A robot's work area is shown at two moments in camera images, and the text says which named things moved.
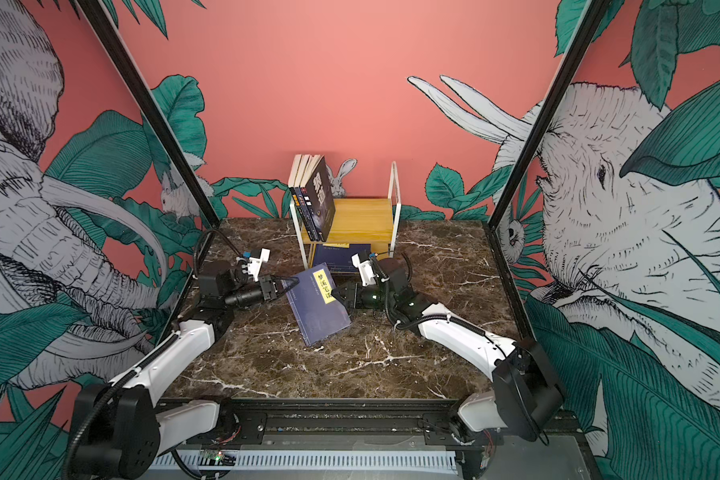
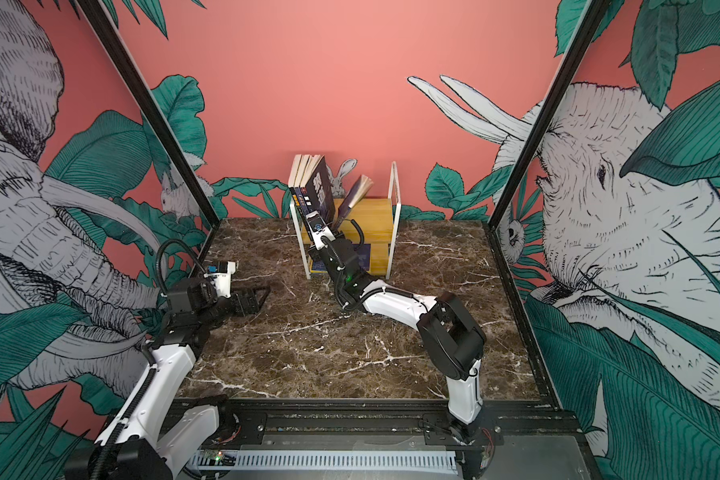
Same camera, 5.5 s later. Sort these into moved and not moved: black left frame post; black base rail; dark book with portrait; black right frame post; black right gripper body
Moved: dark book with portrait; black right gripper body
Not moved: black right frame post; black base rail; black left frame post
